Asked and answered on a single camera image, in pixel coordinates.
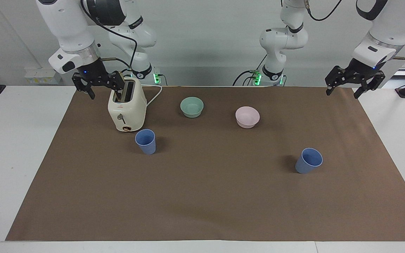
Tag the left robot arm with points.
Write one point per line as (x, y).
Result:
(283, 38)

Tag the pink bowl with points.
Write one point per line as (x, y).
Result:
(247, 117)

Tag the cream toaster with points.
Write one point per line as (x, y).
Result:
(127, 109)

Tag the blue cup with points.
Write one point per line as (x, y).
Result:
(146, 144)
(306, 163)

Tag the green bowl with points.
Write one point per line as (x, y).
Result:
(192, 107)

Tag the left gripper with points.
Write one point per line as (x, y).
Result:
(360, 70)

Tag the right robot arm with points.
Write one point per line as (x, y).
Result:
(69, 28)

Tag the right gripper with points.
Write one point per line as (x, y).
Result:
(93, 72)

